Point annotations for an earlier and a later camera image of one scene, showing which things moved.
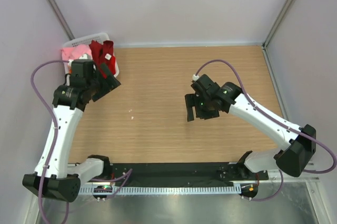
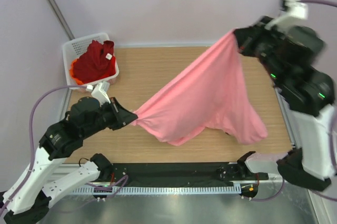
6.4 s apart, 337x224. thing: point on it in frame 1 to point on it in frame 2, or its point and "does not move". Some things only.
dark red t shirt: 103,53 does not move
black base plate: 181,174 does not move
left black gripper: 110,84 to 125,116
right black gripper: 191,100 to 244,36
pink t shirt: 75,52 to 213,93
